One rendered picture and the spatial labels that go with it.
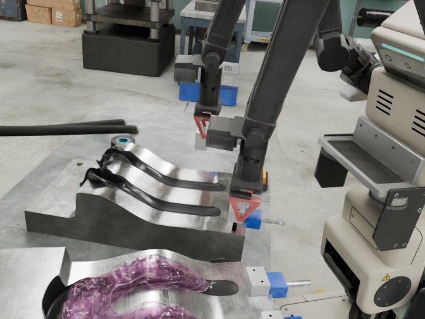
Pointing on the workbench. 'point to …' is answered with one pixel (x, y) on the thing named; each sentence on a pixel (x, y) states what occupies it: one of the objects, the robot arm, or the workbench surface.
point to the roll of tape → (122, 140)
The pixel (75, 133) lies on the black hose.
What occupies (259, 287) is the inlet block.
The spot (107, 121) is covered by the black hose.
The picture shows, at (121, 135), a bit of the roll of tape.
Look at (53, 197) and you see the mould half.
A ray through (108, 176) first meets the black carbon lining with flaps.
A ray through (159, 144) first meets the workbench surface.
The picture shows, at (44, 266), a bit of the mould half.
